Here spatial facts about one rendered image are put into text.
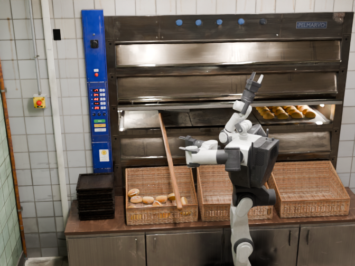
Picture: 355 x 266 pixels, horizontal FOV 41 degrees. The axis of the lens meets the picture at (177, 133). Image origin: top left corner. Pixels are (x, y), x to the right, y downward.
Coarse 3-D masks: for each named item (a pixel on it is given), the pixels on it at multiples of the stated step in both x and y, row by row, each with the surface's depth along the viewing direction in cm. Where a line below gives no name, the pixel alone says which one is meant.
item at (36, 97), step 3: (33, 96) 373; (36, 96) 373; (39, 96) 373; (42, 96) 373; (45, 96) 374; (33, 99) 373; (36, 99) 373; (39, 99) 373; (45, 99) 374; (33, 102) 374; (42, 102) 374; (45, 102) 375; (33, 105) 375; (36, 105) 374; (42, 105) 375; (45, 105) 375; (36, 108) 376
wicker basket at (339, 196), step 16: (272, 176) 397; (288, 176) 414; (304, 176) 414; (320, 176) 416; (336, 176) 401; (288, 192) 415; (304, 192) 416; (320, 192) 416; (336, 192) 402; (288, 208) 390; (304, 208) 376; (320, 208) 377; (336, 208) 390
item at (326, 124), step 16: (128, 128) 399; (144, 128) 399; (160, 128) 399; (176, 128) 398; (192, 128) 399; (208, 128) 400; (224, 128) 401; (272, 128) 404; (288, 128) 405; (304, 128) 406
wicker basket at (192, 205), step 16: (128, 176) 403; (144, 176) 405; (160, 176) 406; (176, 176) 407; (192, 176) 396; (144, 192) 406; (160, 192) 407; (192, 192) 393; (128, 208) 364; (144, 208) 365; (160, 208) 367; (176, 208) 368; (192, 208) 391; (128, 224) 368; (144, 224) 370
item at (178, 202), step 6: (162, 120) 409; (162, 126) 395; (162, 132) 383; (168, 144) 359; (168, 150) 346; (168, 156) 337; (168, 162) 329; (174, 174) 309; (174, 180) 300; (174, 186) 293; (174, 192) 287; (180, 198) 280; (180, 204) 272; (180, 210) 270
